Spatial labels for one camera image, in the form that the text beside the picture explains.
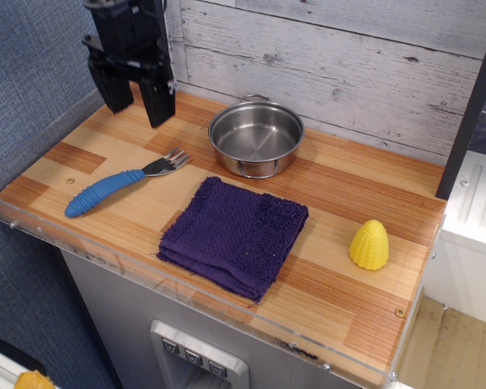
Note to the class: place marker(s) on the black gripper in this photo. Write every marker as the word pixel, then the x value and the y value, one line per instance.
pixel 132 35

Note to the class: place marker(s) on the blue handled metal fork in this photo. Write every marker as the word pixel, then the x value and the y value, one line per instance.
pixel 93 195

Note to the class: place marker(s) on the purple folded towel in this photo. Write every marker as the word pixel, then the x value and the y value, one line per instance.
pixel 234 237

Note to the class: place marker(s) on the stainless steel pot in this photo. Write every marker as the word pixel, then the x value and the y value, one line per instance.
pixel 256 138

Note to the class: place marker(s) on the clear acrylic table guard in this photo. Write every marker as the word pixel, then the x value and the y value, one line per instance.
pixel 385 166

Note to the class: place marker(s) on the silver dispenser panel with buttons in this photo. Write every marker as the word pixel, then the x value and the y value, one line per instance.
pixel 187 362

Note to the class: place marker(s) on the yellow toy corn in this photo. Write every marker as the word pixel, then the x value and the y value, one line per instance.
pixel 370 246

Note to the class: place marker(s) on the yellow object bottom left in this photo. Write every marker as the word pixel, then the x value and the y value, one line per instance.
pixel 33 380

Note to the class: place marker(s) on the white ridged appliance at right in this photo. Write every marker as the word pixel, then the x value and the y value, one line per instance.
pixel 465 213

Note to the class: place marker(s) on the dark right frame post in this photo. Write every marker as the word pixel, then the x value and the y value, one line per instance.
pixel 464 135

